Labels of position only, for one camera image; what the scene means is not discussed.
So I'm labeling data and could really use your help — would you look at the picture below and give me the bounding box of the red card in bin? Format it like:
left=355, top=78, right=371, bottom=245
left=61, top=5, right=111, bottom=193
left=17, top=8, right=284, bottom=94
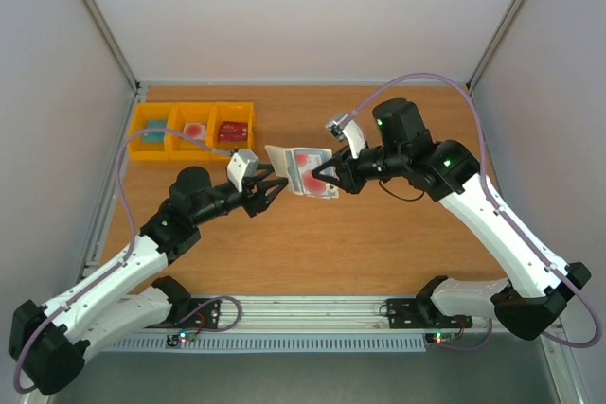
left=218, top=121, right=248, bottom=143

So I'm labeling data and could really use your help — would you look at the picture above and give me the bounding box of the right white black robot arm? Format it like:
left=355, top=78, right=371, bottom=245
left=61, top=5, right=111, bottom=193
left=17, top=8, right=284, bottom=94
left=312, top=98, right=591, bottom=341

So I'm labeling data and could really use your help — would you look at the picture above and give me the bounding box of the right small circuit board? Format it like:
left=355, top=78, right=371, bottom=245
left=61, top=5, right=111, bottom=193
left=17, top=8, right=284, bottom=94
left=426, top=332, right=459, bottom=344

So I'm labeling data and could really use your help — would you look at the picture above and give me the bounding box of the yellow three-compartment bin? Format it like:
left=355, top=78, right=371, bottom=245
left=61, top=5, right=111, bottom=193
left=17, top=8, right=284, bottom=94
left=127, top=101, right=256, bottom=162

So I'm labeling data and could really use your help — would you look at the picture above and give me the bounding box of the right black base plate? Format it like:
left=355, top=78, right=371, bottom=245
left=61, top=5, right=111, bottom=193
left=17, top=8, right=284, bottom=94
left=380, top=298, right=473, bottom=330

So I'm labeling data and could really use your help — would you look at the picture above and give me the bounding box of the white red-dot card in bin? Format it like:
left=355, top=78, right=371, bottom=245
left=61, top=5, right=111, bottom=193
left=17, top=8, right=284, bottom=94
left=183, top=122, right=207, bottom=141

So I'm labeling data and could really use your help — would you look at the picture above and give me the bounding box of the grey slotted cable duct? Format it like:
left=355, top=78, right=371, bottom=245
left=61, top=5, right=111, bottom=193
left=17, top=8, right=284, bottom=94
left=106, top=333, right=426, bottom=354

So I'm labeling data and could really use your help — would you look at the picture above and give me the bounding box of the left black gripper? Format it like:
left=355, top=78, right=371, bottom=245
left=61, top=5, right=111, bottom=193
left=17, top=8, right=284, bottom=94
left=193, top=164, right=289, bottom=226

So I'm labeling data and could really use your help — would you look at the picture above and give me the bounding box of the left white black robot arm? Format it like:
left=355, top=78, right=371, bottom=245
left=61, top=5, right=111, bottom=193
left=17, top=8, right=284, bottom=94
left=8, top=163, right=288, bottom=395

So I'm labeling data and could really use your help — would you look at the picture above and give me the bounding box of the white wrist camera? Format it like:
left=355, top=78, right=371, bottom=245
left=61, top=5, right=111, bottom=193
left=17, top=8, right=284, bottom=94
left=226, top=149, right=258, bottom=193
left=326, top=113, right=368, bottom=159

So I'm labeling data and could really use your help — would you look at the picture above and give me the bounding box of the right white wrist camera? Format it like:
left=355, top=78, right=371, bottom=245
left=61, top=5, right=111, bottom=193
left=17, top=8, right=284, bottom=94
left=326, top=113, right=368, bottom=159

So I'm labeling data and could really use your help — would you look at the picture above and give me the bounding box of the teal card in bin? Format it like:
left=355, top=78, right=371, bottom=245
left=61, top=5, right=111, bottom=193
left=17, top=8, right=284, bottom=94
left=141, top=120, right=167, bottom=143

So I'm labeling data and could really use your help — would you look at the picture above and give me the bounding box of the small circuit board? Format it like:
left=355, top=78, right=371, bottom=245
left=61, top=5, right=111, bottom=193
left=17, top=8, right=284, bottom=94
left=166, top=332, right=197, bottom=348
left=426, top=332, right=459, bottom=344

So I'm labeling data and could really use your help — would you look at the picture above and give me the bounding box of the left small circuit board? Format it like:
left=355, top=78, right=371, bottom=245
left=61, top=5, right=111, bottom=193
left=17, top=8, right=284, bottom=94
left=166, top=332, right=197, bottom=348

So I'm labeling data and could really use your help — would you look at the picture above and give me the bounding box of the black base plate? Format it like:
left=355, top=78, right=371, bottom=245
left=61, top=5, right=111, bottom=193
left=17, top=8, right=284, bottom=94
left=380, top=298, right=473, bottom=330
left=148, top=297, right=222, bottom=329

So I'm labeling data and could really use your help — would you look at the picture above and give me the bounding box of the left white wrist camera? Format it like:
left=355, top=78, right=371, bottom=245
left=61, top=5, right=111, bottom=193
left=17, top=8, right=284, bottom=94
left=226, top=149, right=258, bottom=193

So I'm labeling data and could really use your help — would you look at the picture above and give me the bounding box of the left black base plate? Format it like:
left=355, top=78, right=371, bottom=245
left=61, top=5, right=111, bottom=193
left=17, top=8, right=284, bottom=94
left=148, top=297, right=222, bottom=329

